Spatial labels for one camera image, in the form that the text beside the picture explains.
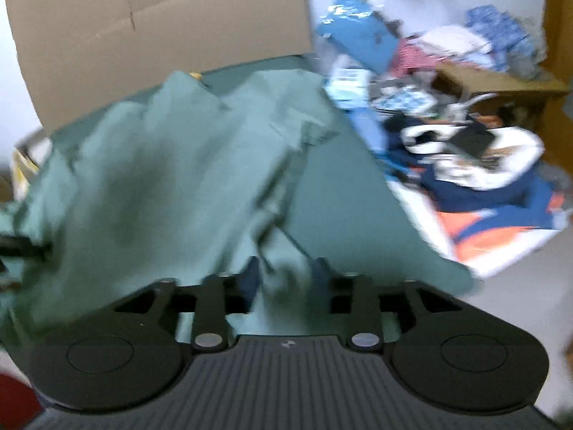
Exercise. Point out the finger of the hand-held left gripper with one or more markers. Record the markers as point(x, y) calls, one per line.
point(22, 247)

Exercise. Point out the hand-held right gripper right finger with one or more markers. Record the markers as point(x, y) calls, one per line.
point(321, 280)

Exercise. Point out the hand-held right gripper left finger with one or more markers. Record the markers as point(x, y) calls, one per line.
point(250, 280)

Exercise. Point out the green garment with yellow patch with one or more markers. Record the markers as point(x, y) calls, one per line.
point(170, 174)

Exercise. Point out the yellow and white plastic bag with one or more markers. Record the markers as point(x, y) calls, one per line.
point(24, 172)

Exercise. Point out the orange blue and white blanket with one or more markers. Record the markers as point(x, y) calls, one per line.
point(492, 206)

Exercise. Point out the white wet wipes pack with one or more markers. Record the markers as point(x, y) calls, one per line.
point(347, 87)

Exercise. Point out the black phone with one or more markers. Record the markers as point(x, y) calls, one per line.
point(472, 141)

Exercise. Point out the red checkered cloth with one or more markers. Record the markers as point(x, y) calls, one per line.
point(412, 58)

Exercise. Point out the blue cloth in plastic package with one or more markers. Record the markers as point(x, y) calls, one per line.
point(358, 31)

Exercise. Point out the flattened brown cardboard box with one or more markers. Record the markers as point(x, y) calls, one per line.
point(156, 31)

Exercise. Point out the wooden box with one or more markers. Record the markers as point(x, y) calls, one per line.
point(497, 87)

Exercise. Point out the blue patterned cloth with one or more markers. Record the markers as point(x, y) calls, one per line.
point(501, 33)

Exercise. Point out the wooden door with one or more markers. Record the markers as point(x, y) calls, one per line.
point(559, 53)

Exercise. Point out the grey metal frame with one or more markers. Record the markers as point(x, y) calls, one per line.
point(33, 143)

